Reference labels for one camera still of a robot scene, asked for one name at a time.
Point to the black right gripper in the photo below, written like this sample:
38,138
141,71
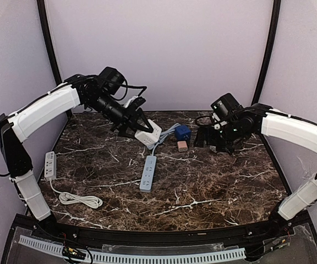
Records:
212,136

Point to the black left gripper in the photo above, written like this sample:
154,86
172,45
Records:
129,120

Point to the white cube socket adapter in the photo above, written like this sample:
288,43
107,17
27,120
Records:
149,138

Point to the blue cube socket adapter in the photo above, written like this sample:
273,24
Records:
182,133

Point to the light blue power strip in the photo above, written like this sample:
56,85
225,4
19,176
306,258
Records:
150,162

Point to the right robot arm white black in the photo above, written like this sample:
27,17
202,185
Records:
231,123

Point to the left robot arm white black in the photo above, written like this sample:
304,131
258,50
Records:
92,91

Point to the pink charger plug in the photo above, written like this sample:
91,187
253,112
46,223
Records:
182,146

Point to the small circuit board right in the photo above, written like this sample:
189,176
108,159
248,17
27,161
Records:
279,243

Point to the small circuit board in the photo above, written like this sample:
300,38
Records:
72,253
279,243

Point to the small circuit board left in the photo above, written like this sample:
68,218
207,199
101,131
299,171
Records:
72,253

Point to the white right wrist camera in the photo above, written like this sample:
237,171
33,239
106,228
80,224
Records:
216,120

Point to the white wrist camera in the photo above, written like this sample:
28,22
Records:
216,120
130,101

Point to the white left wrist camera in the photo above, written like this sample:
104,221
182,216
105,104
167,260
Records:
130,101

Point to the right black corner post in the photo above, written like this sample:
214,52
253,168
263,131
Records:
276,7

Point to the black corner post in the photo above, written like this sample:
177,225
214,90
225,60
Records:
41,6
276,7

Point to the white slotted cable duct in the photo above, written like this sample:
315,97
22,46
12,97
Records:
56,250

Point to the black front rail frame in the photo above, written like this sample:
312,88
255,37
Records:
244,235

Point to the left black corner post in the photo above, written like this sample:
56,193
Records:
41,6

